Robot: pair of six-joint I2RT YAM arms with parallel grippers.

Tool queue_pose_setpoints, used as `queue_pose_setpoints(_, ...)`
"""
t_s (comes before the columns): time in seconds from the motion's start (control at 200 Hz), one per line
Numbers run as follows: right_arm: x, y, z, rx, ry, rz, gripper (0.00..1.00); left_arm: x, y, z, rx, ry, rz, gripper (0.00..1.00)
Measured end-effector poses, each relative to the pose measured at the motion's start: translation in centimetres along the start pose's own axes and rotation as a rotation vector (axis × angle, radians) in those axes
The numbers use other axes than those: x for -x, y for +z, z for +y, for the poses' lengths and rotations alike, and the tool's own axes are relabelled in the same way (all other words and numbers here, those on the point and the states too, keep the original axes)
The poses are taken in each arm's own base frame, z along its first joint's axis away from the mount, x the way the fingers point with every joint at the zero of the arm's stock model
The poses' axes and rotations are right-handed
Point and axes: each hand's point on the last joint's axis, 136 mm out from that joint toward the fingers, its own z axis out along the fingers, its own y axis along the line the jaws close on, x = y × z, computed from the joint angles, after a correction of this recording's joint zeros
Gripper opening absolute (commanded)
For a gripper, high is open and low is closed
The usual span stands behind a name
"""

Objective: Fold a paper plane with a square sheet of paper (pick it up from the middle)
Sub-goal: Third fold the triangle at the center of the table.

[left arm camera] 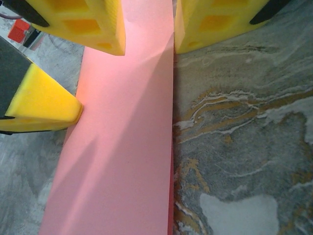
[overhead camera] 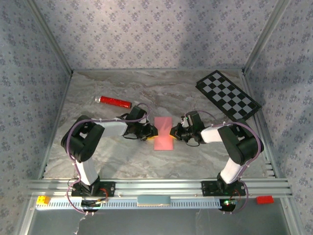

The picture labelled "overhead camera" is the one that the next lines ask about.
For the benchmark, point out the pink cloth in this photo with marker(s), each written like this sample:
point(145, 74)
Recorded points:
point(163, 137)

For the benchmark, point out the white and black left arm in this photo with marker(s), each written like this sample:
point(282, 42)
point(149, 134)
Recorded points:
point(112, 127)

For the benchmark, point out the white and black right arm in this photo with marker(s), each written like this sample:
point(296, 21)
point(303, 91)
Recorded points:
point(210, 134)

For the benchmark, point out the red glitter microphone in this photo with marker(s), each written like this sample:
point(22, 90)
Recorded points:
point(115, 102)

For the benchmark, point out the black and white chessboard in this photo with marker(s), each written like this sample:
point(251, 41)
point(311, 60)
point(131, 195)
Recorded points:
point(228, 96)

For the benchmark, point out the black round controller board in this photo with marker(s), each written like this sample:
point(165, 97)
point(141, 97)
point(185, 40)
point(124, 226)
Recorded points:
point(90, 205)
point(228, 205)

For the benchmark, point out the red block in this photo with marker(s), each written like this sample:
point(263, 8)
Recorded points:
point(264, 199)

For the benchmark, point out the yellow block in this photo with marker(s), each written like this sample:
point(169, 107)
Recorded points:
point(43, 200)

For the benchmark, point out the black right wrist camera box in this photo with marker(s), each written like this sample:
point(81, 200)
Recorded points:
point(195, 120)

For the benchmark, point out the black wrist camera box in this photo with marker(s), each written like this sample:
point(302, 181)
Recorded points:
point(195, 120)
point(137, 114)

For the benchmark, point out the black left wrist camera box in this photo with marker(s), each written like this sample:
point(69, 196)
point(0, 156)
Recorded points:
point(137, 114)

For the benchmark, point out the aluminium mounting rail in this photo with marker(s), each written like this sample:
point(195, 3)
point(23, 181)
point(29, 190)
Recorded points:
point(159, 187)

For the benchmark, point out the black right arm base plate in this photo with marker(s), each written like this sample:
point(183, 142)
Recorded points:
point(207, 188)

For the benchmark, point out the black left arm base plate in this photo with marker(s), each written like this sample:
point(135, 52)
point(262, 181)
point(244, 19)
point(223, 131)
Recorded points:
point(108, 189)

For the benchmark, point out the metal frame post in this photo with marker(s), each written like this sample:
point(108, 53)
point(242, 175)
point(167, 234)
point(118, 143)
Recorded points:
point(266, 36)
point(50, 36)

